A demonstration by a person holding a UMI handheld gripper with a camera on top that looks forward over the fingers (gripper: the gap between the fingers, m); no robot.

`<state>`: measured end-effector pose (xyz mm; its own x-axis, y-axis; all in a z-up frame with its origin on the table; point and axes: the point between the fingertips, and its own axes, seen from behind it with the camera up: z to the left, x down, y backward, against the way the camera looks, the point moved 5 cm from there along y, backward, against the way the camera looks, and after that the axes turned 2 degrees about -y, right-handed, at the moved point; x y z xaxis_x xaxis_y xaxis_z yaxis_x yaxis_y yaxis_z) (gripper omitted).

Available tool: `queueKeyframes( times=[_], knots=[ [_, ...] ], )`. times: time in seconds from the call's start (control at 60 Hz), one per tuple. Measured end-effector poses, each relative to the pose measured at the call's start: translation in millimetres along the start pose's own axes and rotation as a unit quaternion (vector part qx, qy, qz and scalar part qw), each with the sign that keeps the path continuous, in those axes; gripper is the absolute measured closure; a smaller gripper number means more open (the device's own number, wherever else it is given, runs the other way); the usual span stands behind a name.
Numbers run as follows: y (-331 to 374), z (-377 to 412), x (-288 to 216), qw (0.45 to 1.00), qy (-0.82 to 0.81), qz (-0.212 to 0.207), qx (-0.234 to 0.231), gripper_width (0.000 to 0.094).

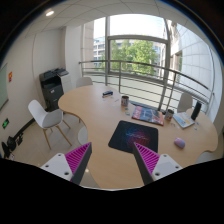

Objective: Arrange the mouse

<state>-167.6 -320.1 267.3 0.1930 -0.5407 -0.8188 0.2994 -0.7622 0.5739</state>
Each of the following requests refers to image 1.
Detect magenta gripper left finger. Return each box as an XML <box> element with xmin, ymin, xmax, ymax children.
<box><xmin>41</xmin><ymin>143</ymin><xmax>92</xmax><ymax>185</ymax></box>

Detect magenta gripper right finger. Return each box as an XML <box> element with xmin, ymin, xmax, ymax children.
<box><xmin>133</xmin><ymin>143</ymin><xmax>182</xmax><ymax>185</ymax></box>

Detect purple computer mouse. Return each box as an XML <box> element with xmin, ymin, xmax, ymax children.
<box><xmin>174</xmin><ymin>138</ymin><xmax>185</xmax><ymax>149</ymax></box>

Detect black mouse pad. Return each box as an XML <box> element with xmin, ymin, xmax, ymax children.
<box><xmin>108</xmin><ymin>121</ymin><xmax>158</xmax><ymax>153</ymax></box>

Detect white chair wooden legs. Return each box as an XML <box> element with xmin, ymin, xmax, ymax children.
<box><xmin>28</xmin><ymin>100</ymin><xmax>70</xmax><ymax>144</ymax></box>

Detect red blue magazine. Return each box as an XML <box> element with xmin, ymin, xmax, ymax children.
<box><xmin>132</xmin><ymin>106</ymin><xmax>164</xmax><ymax>126</ymax></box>

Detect white red cup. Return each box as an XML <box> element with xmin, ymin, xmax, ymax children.
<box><xmin>165</xmin><ymin>109</ymin><xmax>174</xmax><ymax>121</ymax></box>

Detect light blue book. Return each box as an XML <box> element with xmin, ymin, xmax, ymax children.
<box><xmin>173</xmin><ymin>112</ymin><xmax>194</xmax><ymax>129</ymax></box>

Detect wooden curved table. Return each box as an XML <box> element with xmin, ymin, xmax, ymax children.
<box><xmin>58</xmin><ymin>85</ymin><xmax>218</xmax><ymax>189</ymax></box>

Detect white chair right back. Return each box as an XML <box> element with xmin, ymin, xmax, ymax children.
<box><xmin>177</xmin><ymin>93</ymin><xmax>193</xmax><ymax>112</ymax></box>

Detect dark patterned mug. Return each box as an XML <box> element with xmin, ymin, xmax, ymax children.
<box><xmin>121</xmin><ymin>96</ymin><xmax>129</xmax><ymax>107</ymax></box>

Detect black speaker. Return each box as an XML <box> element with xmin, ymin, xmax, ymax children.
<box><xmin>191</xmin><ymin>101</ymin><xmax>202</xmax><ymax>120</ymax></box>

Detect green exit sign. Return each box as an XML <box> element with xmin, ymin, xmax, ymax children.
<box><xmin>2</xmin><ymin>118</ymin><xmax>9</xmax><ymax>129</ymax></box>

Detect black office printer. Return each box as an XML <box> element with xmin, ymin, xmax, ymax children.
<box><xmin>39</xmin><ymin>68</ymin><xmax>72</xmax><ymax>111</ymax></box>

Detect metal window railing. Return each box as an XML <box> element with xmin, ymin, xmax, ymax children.
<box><xmin>80</xmin><ymin>60</ymin><xmax>212</xmax><ymax>112</ymax></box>

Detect small dark box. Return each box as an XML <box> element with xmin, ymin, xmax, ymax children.
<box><xmin>102</xmin><ymin>90</ymin><xmax>113</xmax><ymax>98</ymax></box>

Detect white chair behind table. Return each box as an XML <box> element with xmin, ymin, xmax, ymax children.
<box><xmin>76</xmin><ymin>77</ymin><xmax>93</xmax><ymax>88</ymax></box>

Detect round ceiling light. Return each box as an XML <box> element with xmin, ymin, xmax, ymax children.
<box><xmin>46</xmin><ymin>10</ymin><xmax>54</xmax><ymax>17</ymax></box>

